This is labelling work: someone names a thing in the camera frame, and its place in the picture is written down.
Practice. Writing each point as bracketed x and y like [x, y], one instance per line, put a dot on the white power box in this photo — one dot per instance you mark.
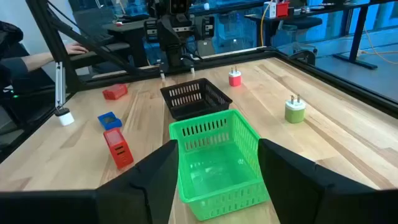
[270, 9]

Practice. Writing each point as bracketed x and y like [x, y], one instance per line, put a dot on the white frame peg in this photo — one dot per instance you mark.
[162, 76]
[192, 71]

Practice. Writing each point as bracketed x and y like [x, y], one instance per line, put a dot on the black office chair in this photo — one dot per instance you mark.
[303, 23]

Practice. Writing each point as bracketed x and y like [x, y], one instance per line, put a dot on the person's hand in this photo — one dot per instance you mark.
[76, 49]

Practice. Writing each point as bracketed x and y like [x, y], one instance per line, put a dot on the small black white adapter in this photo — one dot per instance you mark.
[66, 119]

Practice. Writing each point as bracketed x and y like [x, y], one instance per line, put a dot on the red charger with port slots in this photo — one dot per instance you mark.
[119, 152]

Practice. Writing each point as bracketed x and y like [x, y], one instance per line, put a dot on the green white plug charger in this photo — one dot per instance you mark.
[294, 115]

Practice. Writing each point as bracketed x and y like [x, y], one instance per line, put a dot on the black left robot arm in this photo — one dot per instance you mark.
[174, 37]

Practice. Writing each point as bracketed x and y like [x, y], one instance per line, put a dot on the blue item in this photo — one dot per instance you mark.
[109, 121]

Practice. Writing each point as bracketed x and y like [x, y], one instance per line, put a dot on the red charger with 3.0 print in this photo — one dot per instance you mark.
[115, 91]

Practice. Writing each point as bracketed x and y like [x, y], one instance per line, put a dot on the pink white plug charger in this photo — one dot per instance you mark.
[235, 80]

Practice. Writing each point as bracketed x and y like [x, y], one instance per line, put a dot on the red box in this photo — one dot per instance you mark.
[282, 9]

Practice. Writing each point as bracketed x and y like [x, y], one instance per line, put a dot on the long black desk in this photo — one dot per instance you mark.
[360, 31]

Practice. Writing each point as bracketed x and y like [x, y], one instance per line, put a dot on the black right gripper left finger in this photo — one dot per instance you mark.
[77, 208]

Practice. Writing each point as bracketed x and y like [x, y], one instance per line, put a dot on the green plastic basket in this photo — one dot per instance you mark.
[217, 174]

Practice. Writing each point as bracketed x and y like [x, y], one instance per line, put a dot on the silver aluminium extrusion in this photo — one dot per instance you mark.
[60, 87]

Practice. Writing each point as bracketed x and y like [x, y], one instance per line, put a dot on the black plastic basket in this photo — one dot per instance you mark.
[186, 99]

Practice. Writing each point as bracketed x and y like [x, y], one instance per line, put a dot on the person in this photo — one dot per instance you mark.
[37, 59]

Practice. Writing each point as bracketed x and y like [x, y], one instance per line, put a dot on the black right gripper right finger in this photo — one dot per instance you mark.
[311, 199]

